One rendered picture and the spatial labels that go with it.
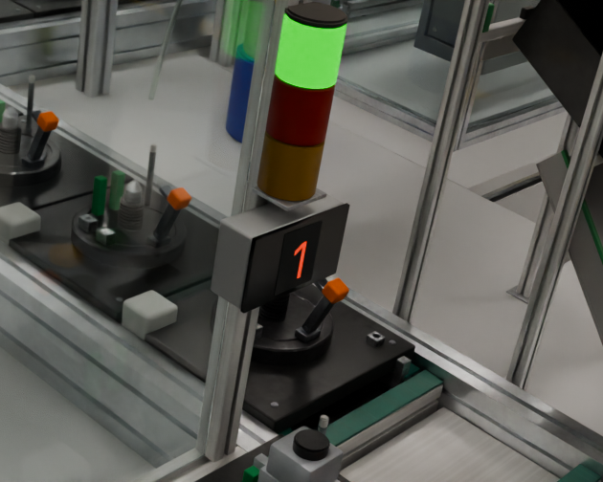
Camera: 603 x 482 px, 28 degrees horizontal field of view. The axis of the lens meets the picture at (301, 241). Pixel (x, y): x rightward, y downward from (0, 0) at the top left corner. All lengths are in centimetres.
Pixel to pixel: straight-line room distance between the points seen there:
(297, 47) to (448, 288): 86
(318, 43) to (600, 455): 59
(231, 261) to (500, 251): 95
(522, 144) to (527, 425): 105
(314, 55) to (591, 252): 51
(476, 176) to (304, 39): 122
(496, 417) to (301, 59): 56
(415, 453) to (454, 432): 7
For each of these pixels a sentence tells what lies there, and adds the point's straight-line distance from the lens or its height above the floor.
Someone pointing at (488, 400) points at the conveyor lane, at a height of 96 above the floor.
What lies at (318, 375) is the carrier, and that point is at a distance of 130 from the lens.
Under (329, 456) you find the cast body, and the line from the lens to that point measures 100.
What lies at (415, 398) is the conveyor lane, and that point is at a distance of 134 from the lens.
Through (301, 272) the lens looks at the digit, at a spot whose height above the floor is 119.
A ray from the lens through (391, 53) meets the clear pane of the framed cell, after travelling 226.
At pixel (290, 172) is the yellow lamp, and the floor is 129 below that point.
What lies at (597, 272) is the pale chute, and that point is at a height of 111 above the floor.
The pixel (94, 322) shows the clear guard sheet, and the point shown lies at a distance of 96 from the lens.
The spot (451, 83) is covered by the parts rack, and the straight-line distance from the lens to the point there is 136.
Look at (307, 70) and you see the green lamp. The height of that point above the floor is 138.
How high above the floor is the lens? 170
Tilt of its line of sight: 28 degrees down
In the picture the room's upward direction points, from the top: 11 degrees clockwise
